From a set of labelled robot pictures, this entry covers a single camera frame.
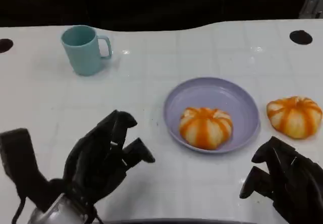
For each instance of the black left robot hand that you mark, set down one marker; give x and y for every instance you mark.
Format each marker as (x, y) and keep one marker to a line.
(93, 166)

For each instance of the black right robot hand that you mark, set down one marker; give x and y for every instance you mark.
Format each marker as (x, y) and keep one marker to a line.
(300, 183)

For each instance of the orange and white bread roll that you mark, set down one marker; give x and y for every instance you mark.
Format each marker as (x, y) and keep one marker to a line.
(205, 129)
(294, 118)

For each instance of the dark robot torso edge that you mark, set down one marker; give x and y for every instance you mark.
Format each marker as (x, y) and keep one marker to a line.
(181, 221)

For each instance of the pale green mug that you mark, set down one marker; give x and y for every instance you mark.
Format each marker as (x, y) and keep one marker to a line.
(82, 55)

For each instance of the lilac plate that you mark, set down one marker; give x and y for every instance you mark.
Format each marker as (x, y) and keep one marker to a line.
(222, 95)

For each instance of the grey background equipment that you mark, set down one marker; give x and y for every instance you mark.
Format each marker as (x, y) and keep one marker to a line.
(312, 4)

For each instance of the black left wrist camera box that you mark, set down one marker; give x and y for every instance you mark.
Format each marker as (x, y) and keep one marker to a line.
(20, 158)

